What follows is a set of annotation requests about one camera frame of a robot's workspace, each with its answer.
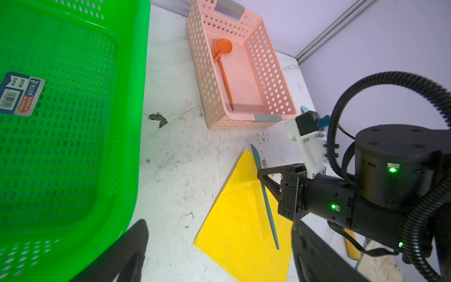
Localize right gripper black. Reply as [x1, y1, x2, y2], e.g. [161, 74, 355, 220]
[257, 163, 356, 226]

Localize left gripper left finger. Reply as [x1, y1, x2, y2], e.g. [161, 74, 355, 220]
[72, 219, 149, 282]

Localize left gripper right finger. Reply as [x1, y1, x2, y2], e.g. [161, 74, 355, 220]
[291, 222, 367, 282]

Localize teal plastic knife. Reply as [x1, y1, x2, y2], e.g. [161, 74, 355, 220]
[251, 145, 280, 250]

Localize yellow paper napkin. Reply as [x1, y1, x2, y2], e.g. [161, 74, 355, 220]
[194, 150, 293, 282]

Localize pink plastic basket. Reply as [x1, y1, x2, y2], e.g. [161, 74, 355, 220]
[186, 1, 298, 130]

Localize orange plastic spoon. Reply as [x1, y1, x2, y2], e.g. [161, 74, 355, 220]
[214, 38, 235, 112]

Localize green plastic basket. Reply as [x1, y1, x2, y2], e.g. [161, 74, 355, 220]
[1, 1, 150, 282]

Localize orange plastic fork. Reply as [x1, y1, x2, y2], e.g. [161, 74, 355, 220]
[212, 38, 219, 58]

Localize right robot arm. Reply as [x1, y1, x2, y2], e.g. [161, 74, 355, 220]
[257, 71, 451, 282]

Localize blue yellow garden rake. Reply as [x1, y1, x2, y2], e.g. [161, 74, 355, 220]
[345, 229, 362, 261]

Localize cream work glove right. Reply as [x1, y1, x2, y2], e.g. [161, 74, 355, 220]
[357, 255, 403, 282]

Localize light blue garden trowel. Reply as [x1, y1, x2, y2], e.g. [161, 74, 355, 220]
[301, 106, 331, 128]

